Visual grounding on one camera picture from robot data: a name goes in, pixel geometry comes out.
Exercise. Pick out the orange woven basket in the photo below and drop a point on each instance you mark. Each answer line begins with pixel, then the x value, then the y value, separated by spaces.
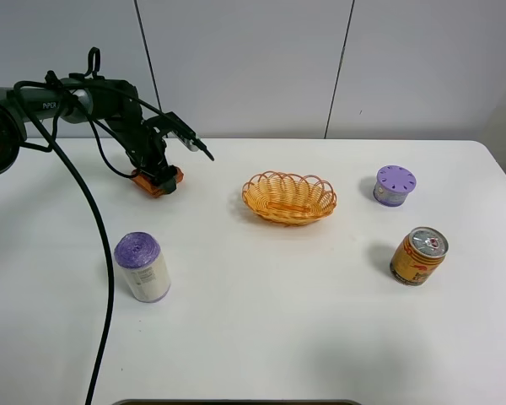
pixel 289 199

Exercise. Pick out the orange waffle slice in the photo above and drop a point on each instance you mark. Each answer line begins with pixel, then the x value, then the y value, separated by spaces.
pixel 144 183

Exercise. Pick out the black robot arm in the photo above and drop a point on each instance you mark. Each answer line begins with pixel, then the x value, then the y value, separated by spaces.
pixel 92 100

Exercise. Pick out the purple lidded round container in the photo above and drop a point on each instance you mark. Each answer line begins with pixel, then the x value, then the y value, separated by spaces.
pixel 393 184

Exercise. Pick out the purple trash bag roll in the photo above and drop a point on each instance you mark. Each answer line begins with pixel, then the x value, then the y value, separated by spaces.
pixel 139 257

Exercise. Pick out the gold energy drink can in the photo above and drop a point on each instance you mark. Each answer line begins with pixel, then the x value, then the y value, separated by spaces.
pixel 418 255

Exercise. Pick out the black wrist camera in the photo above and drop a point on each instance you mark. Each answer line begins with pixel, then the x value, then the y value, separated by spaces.
pixel 181 128

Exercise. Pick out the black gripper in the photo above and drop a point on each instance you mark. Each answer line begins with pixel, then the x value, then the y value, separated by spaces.
pixel 146 149

